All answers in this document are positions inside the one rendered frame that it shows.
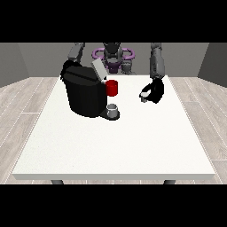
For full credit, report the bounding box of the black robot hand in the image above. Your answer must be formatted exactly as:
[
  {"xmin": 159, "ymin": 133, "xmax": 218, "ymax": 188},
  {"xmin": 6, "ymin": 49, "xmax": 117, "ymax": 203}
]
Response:
[
  {"xmin": 138, "ymin": 77, "xmax": 165, "ymax": 105},
  {"xmin": 59, "ymin": 59, "xmax": 82, "ymax": 81}
]

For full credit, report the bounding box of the small grey coffee pod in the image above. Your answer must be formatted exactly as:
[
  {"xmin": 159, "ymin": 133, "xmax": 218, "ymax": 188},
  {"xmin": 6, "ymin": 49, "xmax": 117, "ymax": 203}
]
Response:
[{"xmin": 140, "ymin": 91, "xmax": 149, "ymax": 103}]

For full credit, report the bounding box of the black coffee machine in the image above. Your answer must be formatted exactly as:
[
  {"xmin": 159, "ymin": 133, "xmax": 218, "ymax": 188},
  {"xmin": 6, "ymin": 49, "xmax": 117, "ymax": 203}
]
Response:
[{"xmin": 62, "ymin": 65, "xmax": 121, "ymax": 121}]

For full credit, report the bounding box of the pale grey machine lid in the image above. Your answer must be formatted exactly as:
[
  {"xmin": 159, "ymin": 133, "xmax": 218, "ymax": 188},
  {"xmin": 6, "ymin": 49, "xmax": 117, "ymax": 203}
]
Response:
[{"xmin": 90, "ymin": 58, "xmax": 108, "ymax": 81}]

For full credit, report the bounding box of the red pod holder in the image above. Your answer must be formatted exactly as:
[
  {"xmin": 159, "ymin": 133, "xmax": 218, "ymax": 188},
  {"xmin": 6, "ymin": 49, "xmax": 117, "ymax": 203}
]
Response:
[{"xmin": 106, "ymin": 79, "xmax": 119, "ymax": 98}]

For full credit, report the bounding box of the grey trunk with purple rings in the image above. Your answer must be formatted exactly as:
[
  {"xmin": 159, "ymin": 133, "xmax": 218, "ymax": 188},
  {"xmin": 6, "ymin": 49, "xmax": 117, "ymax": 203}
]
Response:
[{"xmin": 91, "ymin": 43, "xmax": 137, "ymax": 75}]

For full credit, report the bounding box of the small grey cup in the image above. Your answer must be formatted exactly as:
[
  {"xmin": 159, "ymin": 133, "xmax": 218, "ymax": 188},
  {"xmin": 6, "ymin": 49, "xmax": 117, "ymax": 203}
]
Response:
[{"xmin": 106, "ymin": 103, "xmax": 119, "ymax": 118}]

